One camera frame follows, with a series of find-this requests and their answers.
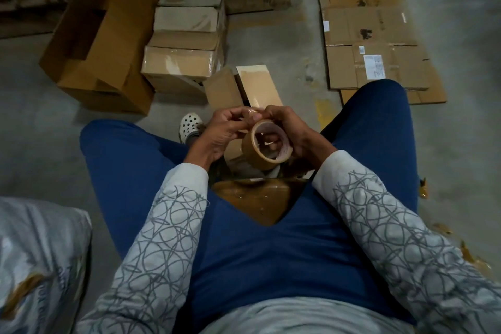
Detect person's right hand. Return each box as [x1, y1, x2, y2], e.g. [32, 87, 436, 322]
[260, 105, 339, 173]

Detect person's left hand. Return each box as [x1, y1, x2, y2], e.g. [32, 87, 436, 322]
[184, 106, 263, 172]

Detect brown packing tape roll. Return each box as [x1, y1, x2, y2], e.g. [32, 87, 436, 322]
[240, 118, 294, 173]

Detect small brown cardboard box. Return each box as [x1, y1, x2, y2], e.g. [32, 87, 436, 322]
[153, 0, 228, 34]

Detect large black-label cardboard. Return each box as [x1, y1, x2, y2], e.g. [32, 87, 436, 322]
[39, 0, 159, 116]

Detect brown cardboard sheet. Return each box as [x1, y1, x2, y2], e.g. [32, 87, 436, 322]
[318, 0, 449, 106]

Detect person's left forearm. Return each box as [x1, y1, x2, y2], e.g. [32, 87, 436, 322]
[74, 162, 210, 334]

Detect person's right forearm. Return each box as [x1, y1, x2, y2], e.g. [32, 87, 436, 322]
[312, 150, 501, 334]

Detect person's left white clog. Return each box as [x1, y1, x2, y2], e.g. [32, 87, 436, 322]
[178, 112, 205, 145]

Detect person's blue trousers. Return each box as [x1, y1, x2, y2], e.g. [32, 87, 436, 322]
[79, 78, 421, 331]

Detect person's grey shirt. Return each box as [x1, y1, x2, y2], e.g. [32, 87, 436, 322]
[199, 296, 416, 334]

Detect crumpled brown tape scraps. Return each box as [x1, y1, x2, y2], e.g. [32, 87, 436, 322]
[431, 222, 494, 276]

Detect brown plastic-wrapped stool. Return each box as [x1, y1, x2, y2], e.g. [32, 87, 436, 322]
[211, 177, 313, 228]

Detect white woven sack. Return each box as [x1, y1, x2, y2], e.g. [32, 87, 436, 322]
[0, 196, 93, 334]

